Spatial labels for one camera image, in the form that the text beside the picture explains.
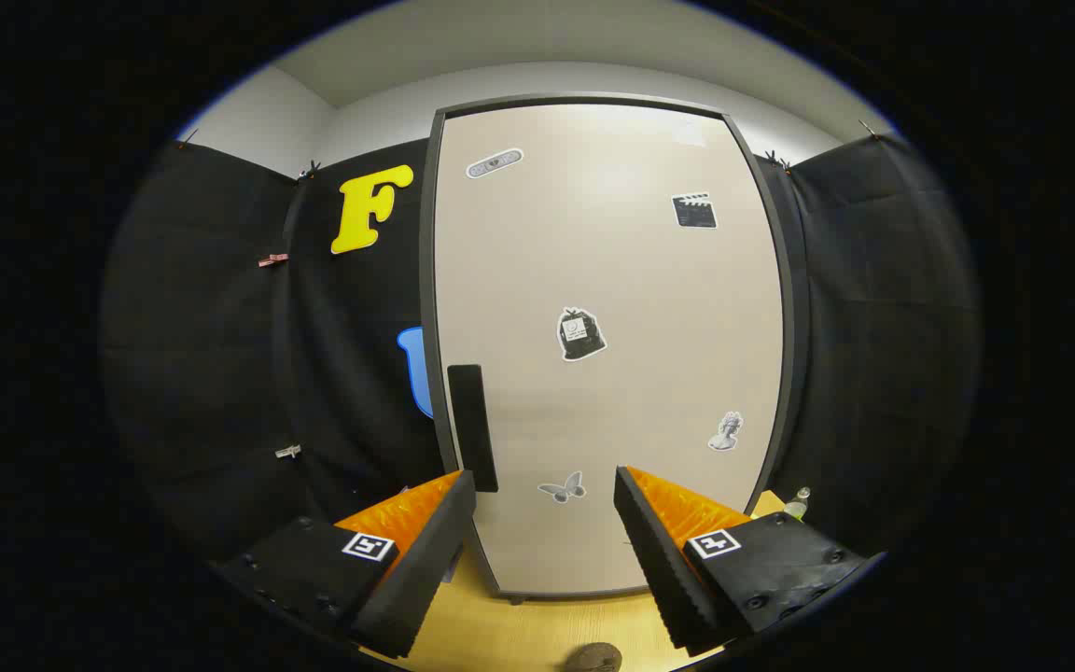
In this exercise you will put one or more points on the black backdrop cloth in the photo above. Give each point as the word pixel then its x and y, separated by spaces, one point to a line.
pixel 202 373

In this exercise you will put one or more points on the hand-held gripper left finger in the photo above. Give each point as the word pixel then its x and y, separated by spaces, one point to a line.
pixel 435 551

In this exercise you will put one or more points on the white clothes peg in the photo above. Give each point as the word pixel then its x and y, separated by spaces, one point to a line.
pixel 287 451

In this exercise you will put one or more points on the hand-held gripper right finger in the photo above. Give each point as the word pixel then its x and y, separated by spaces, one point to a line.
pixel 663 560

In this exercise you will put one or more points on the green drink bottle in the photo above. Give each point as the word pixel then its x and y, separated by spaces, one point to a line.
pixel 796 508

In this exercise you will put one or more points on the pink clothes peg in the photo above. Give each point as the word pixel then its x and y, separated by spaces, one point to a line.
pixel 272 259

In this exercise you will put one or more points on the grey shoe cabinet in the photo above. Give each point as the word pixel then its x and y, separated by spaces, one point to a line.
pixel 792 327

